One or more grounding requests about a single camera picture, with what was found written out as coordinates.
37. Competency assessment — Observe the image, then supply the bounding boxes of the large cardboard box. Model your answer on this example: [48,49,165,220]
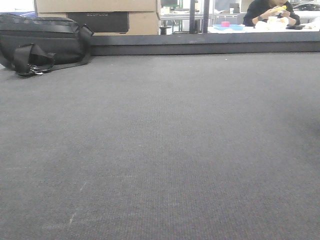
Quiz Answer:
[34,0,161,36]

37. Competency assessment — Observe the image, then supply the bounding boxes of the pink tape roll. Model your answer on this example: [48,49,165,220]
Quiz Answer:
[221,21,230,28]

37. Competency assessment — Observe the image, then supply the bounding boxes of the black shoulder bag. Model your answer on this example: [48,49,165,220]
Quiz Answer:
[0,13,94,77]

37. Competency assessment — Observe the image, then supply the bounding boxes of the black phone on table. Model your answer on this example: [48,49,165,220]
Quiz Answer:
[286,25,305,30]

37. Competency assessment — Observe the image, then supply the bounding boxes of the blue tray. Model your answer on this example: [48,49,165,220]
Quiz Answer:
[213,24,245,31]

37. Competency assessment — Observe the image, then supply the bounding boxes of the person in black top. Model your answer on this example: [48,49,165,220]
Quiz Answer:
[243,0,301,27]

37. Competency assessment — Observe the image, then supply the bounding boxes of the black vertical post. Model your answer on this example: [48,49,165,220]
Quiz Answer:
[189,0,196,34]
[202,0,210,34]

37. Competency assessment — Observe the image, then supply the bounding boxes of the black raised platform edge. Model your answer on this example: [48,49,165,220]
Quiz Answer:
[91,30,320,56]

